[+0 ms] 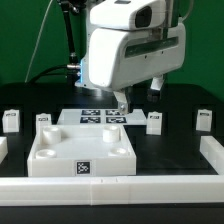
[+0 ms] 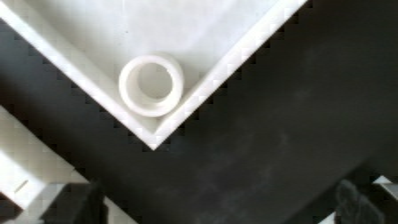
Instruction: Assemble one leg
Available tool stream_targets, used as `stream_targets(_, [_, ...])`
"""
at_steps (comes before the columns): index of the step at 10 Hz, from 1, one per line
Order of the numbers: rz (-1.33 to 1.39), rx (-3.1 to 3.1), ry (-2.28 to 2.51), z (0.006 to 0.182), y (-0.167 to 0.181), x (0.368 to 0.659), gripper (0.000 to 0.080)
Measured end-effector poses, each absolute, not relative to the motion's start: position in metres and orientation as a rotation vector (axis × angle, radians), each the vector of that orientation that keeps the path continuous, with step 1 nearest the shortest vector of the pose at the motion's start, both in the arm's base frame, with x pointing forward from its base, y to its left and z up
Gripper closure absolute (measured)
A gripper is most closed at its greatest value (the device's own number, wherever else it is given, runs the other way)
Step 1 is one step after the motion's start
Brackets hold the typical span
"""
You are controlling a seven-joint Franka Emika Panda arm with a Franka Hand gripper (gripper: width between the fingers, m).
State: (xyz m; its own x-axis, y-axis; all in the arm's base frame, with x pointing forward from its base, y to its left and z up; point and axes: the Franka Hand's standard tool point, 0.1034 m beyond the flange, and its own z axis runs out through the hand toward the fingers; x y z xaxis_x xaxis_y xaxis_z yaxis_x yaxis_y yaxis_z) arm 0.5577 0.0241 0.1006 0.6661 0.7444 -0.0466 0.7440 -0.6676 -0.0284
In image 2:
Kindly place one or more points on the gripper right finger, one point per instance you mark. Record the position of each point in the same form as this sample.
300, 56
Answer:
366, 203

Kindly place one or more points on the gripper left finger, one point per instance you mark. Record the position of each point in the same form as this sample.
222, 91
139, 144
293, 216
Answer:
77, 207

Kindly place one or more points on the white square tabletop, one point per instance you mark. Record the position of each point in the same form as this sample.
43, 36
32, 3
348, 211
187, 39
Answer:
148, 51

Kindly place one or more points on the white U-shaped obstacle fence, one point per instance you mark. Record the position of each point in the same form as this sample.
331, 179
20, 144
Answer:
36, 173

